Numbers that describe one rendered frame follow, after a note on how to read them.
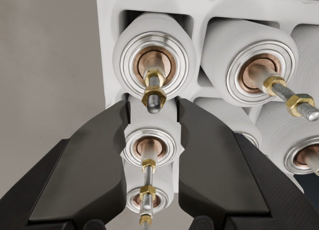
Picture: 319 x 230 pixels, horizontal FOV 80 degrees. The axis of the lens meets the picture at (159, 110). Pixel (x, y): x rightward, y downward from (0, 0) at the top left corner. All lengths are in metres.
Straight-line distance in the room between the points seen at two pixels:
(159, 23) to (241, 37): 0.09
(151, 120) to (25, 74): 0.40
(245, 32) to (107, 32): 0.17
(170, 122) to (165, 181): 0.12
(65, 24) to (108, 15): 0.23
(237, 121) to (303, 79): 0.10
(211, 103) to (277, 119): 0.11
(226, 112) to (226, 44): 0.10
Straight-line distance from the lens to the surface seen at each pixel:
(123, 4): 0.28
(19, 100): 0.63
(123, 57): 0.21
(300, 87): 0.32
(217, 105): 0.31
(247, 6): 0.30
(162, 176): 0.35
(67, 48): 0.51
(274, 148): 0.35
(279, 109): 0.37
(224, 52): 0.23
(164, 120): 0.26
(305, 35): 0.35
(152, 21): 0.21
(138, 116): 0.26
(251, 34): 0.23
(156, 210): 0.39
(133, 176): 0.34
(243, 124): 0.28
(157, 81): 0.17
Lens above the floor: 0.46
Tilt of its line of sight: 59 degrees down
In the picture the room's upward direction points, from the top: 178 degrees clockwise
